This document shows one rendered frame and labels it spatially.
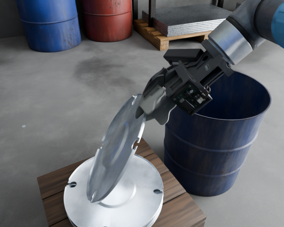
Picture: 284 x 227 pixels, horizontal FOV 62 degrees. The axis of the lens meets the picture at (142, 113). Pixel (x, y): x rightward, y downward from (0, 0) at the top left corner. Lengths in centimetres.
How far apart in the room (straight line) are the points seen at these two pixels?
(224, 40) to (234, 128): 51
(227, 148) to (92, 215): 55
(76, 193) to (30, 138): 90
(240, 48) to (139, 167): 50
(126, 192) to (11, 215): 68
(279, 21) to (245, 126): 61
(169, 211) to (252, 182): 69
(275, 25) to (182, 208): 55
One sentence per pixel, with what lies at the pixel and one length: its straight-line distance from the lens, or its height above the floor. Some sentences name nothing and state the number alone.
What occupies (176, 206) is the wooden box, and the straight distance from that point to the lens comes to 76.
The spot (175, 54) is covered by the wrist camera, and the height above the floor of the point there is 79.
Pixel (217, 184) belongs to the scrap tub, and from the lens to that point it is 116.
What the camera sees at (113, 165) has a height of 57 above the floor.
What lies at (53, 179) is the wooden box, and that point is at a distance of 85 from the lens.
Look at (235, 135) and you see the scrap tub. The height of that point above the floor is 40.
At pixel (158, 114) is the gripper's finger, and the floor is 68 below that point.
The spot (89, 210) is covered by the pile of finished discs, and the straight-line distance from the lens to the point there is 71.
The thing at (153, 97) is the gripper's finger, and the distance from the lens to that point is 48.
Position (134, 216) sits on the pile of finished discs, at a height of 39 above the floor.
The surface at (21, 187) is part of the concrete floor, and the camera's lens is 135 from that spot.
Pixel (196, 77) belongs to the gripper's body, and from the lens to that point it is 43.
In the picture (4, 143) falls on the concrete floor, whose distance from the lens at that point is 163.
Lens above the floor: 99
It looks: 37 degrees down
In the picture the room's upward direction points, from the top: straight up
